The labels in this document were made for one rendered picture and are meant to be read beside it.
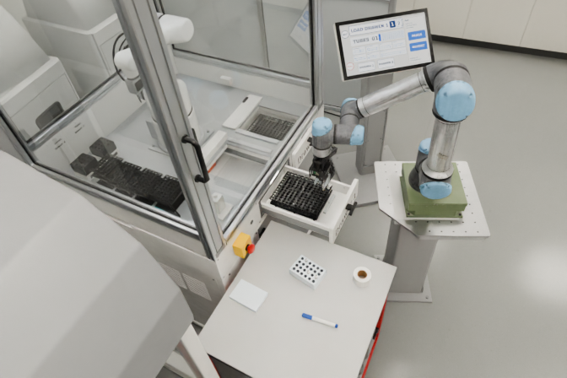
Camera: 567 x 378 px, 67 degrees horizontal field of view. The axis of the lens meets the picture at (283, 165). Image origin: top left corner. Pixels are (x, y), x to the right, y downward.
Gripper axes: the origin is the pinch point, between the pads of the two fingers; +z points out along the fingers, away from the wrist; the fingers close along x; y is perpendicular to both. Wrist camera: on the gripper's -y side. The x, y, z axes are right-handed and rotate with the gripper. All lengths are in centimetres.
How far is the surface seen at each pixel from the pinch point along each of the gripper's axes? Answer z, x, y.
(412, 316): 94, 50, -4
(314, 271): 14.8, 9.9, 33.3
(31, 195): -81, -19, 90
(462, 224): 18, 58, -16
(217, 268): 5, -22, 53
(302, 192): 3.9, -7.6, 6.2
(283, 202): 3.9, -12.8, 14.7
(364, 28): -22, -16, -92
